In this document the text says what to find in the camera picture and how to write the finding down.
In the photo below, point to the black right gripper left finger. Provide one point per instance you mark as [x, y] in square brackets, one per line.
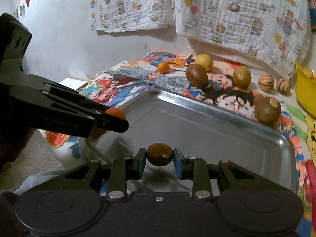
[108, 180]

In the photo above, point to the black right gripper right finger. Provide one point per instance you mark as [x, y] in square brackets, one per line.
[226, 174]

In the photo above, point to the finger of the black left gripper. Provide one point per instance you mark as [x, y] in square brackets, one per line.
[43, 113]
[70, 98]

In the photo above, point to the small brown round fruit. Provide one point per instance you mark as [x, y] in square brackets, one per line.
[159, 154]

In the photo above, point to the small orange tangerine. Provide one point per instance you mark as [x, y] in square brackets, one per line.
[116, 112]
[163, 68]

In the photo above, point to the brown kiwi with sticker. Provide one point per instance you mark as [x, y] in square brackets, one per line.
[267, 110]

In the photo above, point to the green-yellow oval fruit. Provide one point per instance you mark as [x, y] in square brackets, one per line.
[242, 77]

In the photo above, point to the brown pear-shaped fruit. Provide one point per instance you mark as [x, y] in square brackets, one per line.
[197, 76]

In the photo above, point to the yellow lemon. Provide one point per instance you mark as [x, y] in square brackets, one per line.
[205, 60]

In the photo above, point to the white box yellow edge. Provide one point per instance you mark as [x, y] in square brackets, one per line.
[73, 83]

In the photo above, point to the metal baking tray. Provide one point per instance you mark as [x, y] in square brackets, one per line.
[198, 130]

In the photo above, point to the colourful anime poster mat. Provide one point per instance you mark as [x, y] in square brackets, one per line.
[127, 80]

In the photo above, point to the striped melon fruit left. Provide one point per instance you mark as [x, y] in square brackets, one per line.
[266, 83]

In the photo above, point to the white cartoon blanket left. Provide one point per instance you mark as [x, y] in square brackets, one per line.
[116, 16]

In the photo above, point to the white cartoon blanket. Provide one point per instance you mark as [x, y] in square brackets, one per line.
[116, 16]
[276, 32]

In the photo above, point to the yellow plastic bowl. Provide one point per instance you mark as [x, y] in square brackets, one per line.
[305, 91]

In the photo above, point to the peach in yellow bowl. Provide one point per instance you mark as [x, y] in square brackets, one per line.
[307, 71]

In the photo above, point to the white cartoon blanket right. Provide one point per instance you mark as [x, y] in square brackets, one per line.
[276, 32]

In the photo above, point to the blue cartoon wall sticker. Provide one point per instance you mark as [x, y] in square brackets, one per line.
[312, 10]

